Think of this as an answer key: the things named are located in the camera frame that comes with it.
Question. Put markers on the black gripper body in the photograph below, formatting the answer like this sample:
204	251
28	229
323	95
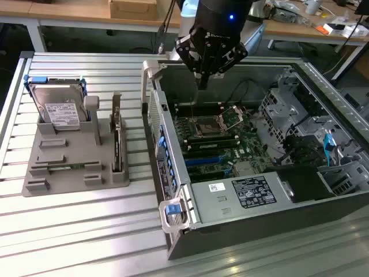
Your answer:
219	17

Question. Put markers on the graphics card with fan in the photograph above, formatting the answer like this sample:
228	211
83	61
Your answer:
116	138

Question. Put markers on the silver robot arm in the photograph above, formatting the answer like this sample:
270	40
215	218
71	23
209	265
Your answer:
186	29

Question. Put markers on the metal socket cover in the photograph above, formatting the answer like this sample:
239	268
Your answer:
232	118

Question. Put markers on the thin locking lever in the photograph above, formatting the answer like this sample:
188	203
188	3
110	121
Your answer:
192	108

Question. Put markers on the black RAM slot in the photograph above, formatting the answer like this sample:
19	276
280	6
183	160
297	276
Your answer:
201	109

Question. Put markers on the metal disk bay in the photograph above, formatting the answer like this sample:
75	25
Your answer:
276	106

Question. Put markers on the brown cardboard box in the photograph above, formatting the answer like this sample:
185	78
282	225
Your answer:
132	8

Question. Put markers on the heap of metal parts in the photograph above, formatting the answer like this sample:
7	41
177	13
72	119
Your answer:
288	14

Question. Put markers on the CPU socket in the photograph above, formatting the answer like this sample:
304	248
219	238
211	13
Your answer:
207	128

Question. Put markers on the green motherboard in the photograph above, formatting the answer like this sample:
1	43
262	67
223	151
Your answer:
248	144

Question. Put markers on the black RAM stick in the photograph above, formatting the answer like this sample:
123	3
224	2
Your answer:
213	144

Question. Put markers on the white cup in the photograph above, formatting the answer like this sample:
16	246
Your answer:
312	7

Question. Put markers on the orange and white box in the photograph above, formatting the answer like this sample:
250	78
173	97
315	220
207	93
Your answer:
328	29

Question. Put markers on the blue expansion slot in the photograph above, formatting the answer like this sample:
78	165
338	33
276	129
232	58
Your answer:
201	161

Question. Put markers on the silver chipset heatsink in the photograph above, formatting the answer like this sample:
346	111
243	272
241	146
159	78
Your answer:
245	168

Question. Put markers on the black cooling fan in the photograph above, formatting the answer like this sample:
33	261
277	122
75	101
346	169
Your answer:
302	150

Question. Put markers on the black expansion slot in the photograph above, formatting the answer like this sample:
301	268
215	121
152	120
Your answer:
207	175

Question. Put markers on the small white boxes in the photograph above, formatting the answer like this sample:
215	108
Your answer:
357	30

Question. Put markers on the grey computer case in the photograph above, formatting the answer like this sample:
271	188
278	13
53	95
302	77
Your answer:
357	98

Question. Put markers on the long wooden desk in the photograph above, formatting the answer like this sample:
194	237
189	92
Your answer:
57	11

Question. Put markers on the black monitor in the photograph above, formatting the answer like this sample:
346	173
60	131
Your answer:
361	5

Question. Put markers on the hard disk with blue carrier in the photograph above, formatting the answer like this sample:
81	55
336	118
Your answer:
57	106

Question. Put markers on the black plastic shroud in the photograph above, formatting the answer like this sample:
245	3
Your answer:
302	181

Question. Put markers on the grey power supply unit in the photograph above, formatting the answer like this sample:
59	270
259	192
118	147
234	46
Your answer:
219	207

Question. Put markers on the grey parts rack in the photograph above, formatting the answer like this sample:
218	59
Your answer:
72	150

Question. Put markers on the blue case latch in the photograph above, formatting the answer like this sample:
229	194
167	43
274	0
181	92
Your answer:
170	209

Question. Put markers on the green RAM stick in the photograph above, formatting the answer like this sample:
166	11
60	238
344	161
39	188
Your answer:
72	166

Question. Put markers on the open grey PC case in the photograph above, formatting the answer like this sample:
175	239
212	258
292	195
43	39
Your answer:
259	231

